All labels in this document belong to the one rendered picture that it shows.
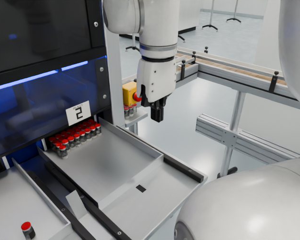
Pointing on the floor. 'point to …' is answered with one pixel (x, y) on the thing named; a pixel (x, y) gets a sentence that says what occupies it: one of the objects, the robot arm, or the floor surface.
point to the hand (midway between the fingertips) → (156, 113)
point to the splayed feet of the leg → (229, 171)
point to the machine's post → (113, 75)
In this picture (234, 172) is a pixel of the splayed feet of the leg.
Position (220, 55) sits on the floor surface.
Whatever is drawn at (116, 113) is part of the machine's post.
